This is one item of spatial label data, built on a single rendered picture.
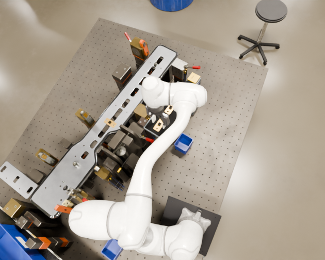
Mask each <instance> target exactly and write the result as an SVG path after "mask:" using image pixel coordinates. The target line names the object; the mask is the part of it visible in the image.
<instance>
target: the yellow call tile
mask: <svg viewBox="0 0 325 260"><path fill-rule="evenodd" d="M199 78H200V76H198V75H196V74H194V73H193V72H192V73H191V75H190V76H189V77H188V79H187V80H188V81H190V82H192V83H194V84H196V83H197V81H198V80H199Z"/></svg>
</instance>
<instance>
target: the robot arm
mask: <svg viewBox="0 0 325 260"><path fill-rule="evenodd" d="M141 94H142V98H143V100H144V102H145V103H146V106H145V108H146V111H147V115H150V117H151V119H152V122H153V123H154V122H155V120H156V116H155V115H157V116H158V117H159V118H160V119H161V121H162V127H163V129H164V128H165V127H166V125H167V126H168V125H169V123H170V120H169V115H168V114H165V113H164V106H165V105H171V106H173V110H174V111H176V113H177V117H176V120H175V121H174V123H173V124H172V125H171V126H170V127H169V128H168V129H167V130H166V131H165V132H164V133H163V134H162V135H161V136H160V137H159V138H157V139H156V140H155V141H154V142H153V143H152V144H151V145H150V146H149V147H148V148H147V149H146V150H145V152H144V153H143V154H142V155H141V157H140V158H139V160H138V162H137V164H136V167H135V169H134V173H133V176H132V179H131V182H130V185H129V188H128V190H127V193H126V197H125V201H124V202H113V201H105V200H92V201H85V202H82V203H80V204H78V205H76V206H75V207H74V208H73V209H72V210H71V212H70V215H69V226H70V228H71V230H72V231H73V232H74V233H75V234H77V235H78V236H80V237H85V238H89V239H95V240H111V239H116V240H118V245H119V246H120V247H121V248H123V249H124V250H136V251H137V252H139V253H142V254H148V255H159V256H169V257H170V258H171V260H194V259H195V258H196V256H197V255H198V253H199V250H200V247H201V244H202V237H203V234H204V233H205V231H206V229H207V228H208V226H210V224H211V221H210V220H208V219H205V218H203V217H201V216H200V215H201V212H202V211H201V210H199V209H198V210H197V212H196V213H193V212H191V211H189V210H188V209H187V208H185V207H184V208H183V209H182V214H181V216H180V218H179V220H178V222H177V223H176V225H174V226H163V225H158V224H153V223H151V216H152V186H151V172H152V168H153V166H154V164H155V162H156V161H157V160H158V158H159V157H160V156H161V155H162V153H163V152H164V151H165V150H166V149H167V148H168V147H169V146H170V145H171V144H172V143H173V142H174V141H175V140H176V139H177V137H178V136H179V135H180V134H181V133H182V132H183V131H184V129H185V128H186V126H187V124H188V122H189V120H190V116H191V113H193V112H194V111H195V110H196V108H197V107H201V106H203V105H205V103H206V102H207V92H206V89H205V88H204V87H202V86H200V85H197V84H193V83H167V82H164V81H162V80H160V79H159V78H157V77H155V76H148V77H146V78H145V79H144V80H143V82H142V88H141Z"/></svg>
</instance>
